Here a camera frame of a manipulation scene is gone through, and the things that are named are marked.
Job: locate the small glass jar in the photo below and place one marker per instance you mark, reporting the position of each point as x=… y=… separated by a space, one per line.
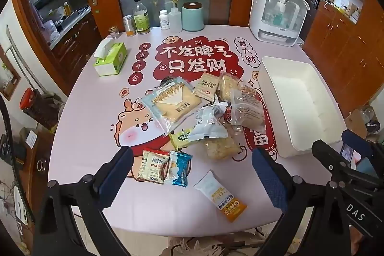
x=113 y=34

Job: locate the small blue snack packet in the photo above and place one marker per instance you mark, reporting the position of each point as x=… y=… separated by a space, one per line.
x=180 y=169

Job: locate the wooden wall cabinet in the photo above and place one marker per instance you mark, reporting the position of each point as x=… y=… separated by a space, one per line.
x=345 y=43

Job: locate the white plastic bin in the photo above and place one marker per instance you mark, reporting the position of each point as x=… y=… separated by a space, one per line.
x=300 y=100

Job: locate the wooden wall frame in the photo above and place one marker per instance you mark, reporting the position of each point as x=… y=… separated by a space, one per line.
x=9 y=76

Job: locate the white countertop sterilizer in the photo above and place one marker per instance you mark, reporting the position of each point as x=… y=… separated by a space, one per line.
x=261 y=31

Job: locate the green tissue box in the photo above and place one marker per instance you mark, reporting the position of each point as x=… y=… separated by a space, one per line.
x=111 y=59

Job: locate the white pill bottle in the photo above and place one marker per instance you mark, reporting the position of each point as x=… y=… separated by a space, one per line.
x=164 y=20

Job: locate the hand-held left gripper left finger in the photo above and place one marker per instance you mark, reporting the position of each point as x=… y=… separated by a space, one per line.
x=115 y=181

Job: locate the cardboard box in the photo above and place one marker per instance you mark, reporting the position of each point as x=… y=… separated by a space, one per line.
x=357 y=121

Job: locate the teal ceramic canister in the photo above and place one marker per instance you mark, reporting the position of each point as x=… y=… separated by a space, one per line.
x=193 y=17

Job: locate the clear nut brittle packet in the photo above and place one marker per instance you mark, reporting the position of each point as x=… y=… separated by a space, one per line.
x=249 y=112

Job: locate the silver metal can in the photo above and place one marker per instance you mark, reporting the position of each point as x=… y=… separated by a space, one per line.
x=129 y=26

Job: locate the small red snack packet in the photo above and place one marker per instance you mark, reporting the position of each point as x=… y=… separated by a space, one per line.
x=228 y=116

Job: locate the white squeeze bottle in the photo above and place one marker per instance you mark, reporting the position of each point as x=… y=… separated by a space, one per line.
x=175 y=20

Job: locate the clear puffed rice packet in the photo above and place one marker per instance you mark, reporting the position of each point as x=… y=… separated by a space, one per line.
x=222 y=148
x=228 y=88

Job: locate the wooden kitchen cabinet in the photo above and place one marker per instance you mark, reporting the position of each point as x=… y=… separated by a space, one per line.
x=75 y=43

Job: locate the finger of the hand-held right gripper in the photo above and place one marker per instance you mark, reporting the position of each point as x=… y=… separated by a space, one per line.
x=330 y=160
x=360 y=143

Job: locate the green label glass bottle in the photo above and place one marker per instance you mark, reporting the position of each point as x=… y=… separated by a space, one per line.
x=141 y=19

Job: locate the white orange snack bar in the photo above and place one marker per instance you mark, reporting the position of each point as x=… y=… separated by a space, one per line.
x=216 y=190

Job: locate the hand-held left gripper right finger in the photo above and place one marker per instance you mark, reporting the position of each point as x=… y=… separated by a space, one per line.
x=270 y=181

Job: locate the orange barcode snack packet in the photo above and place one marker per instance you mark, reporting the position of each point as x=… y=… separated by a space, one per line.
x=150 y=166

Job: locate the yellow green snack packet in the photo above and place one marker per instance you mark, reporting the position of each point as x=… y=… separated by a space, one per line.
x=180 y=137

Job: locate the orange drink bottle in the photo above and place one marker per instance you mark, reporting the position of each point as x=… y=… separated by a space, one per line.
x=67 y=8

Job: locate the pink printed tablecloth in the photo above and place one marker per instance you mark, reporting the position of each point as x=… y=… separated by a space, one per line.
x=90 y=124

